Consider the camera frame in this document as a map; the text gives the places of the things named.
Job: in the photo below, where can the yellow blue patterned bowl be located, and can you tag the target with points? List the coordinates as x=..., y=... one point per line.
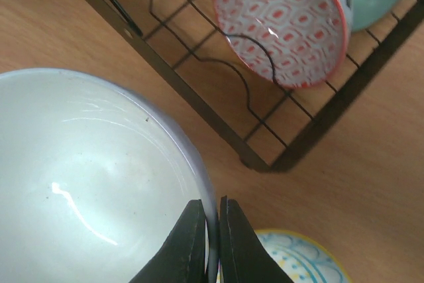
x=301, y=258

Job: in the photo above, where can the white ceramic bowl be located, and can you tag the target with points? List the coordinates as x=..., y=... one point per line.
x=93, y=179

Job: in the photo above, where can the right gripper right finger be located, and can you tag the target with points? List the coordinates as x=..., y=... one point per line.
x=242, y=257

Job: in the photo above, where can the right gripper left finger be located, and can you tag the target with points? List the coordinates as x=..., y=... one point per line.
x=181, y=258

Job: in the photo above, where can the black wire dish rack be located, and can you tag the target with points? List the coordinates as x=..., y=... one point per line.
x=271, y=128

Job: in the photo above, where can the red white patterned bowl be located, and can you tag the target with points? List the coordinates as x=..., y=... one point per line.
x=293, y=43

